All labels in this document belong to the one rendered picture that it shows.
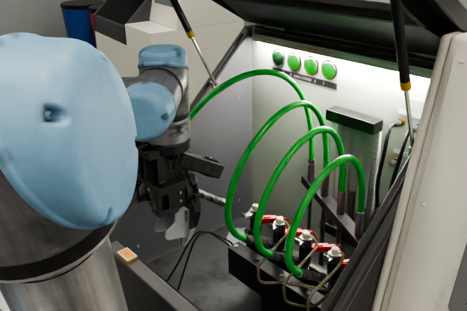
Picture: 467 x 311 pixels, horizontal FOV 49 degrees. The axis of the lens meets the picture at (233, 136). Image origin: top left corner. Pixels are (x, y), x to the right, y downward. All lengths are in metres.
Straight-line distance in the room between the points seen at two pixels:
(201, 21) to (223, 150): 2.64
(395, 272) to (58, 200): 0.82
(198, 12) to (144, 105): 3.44
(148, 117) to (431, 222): 0.54
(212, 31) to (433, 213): 3.38
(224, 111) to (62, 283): 1.16
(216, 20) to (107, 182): 3.88
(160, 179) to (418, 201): 0.46
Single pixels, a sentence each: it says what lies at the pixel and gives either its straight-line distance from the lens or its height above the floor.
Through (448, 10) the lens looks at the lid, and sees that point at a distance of 0.92.
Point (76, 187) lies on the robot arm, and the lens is 0.28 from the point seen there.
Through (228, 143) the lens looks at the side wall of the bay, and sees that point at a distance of 1.55.
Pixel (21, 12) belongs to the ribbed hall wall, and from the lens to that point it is 7.96.
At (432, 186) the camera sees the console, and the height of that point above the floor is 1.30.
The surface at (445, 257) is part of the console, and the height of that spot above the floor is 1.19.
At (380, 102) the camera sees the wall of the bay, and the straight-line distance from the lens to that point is 1.26.
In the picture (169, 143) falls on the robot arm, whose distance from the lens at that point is 0.81.
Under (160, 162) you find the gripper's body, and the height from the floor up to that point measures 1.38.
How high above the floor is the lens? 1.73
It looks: 23 degrees down
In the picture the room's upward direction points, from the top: 1 degrees counter-clockwise
